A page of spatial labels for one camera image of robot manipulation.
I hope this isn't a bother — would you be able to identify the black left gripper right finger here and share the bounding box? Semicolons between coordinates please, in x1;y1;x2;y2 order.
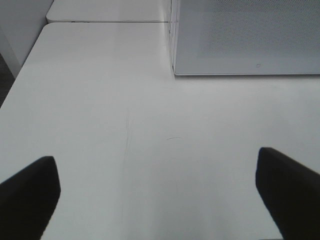
255;147;320;240

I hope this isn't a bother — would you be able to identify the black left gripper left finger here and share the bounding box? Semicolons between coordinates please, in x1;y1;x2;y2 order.
0;156;61;240

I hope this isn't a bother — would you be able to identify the white microwave oven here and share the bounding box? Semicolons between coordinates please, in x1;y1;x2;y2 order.
169;0;320;76

